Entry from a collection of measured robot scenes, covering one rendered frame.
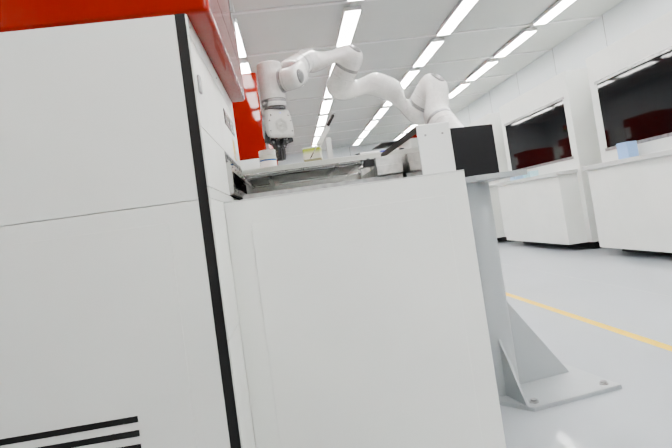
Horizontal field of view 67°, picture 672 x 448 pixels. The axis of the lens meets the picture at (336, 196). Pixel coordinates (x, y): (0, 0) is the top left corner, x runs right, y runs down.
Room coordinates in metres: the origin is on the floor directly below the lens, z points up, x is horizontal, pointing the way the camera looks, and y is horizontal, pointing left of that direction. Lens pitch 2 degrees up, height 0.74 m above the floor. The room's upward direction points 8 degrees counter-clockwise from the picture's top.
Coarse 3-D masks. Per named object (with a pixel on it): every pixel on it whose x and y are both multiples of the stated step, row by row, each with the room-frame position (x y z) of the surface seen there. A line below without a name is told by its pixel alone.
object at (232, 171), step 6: (228, 162) 1.42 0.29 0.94; (228, 168) 1.42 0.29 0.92; (234, 168) 1.52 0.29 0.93; (228, 174) 1.42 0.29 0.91; (234, 174) 1.55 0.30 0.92; (240, 174) 1.69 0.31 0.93; (228, 180) 1.42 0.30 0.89; (240, 180) 1.76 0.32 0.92; (234, 186) 1.45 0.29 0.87; (234, 192) 1.43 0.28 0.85; (240, 192) 1.61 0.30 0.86; (246, 192) 1.86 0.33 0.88; (240, 198) 1.64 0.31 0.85
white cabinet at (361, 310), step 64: (320, 192) 1.28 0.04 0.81; (384, 192) 1.30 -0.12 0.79; (448, 192) 1.31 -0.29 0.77; (256, 256) 1.26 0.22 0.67; (320, 256) 1.28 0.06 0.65; (384, 256) 1.29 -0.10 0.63; (448, 256) 1.31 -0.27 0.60; (256, 320) 1.26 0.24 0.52; (320, 320) 1.27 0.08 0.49; (384, 320) 1.29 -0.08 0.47; (448, 320) 1.30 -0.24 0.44; (256, 384) 1.26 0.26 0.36; (320, 384) 1.27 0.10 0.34; (384, 384) 1.29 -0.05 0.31; (448, 384) 1.30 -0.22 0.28
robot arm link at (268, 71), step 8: (264, 64) 1.66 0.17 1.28; (272, 64) 1.66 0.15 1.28; (280, 64) 1.69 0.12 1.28; (264, 72) 1.66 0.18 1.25; (272, 72) 1.66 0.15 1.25; (264, 80) 1.66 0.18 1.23; (272, 80) 1.65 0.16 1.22; (264, 88) 1.66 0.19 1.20; (272, 88) 1.66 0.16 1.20; (280, 88) 1.66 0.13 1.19; (264, 96) 1.67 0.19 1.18; (272, 96) 1.66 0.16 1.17; (280, 96) 1.67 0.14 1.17
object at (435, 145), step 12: (420, 132) 1.37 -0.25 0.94; (432, 132) 1.37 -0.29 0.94; (444, 132) 1.37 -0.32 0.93; (420, 144) 1.37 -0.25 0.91; (432, 144) 1.37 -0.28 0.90; (444, 144) 1.37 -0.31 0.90; (420, 156) 1.37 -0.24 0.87; (432, 156) 1.37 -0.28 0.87; (444, 156) 1.37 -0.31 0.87; (432, 168) 1.37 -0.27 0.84; (444, 168) 1.37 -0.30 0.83
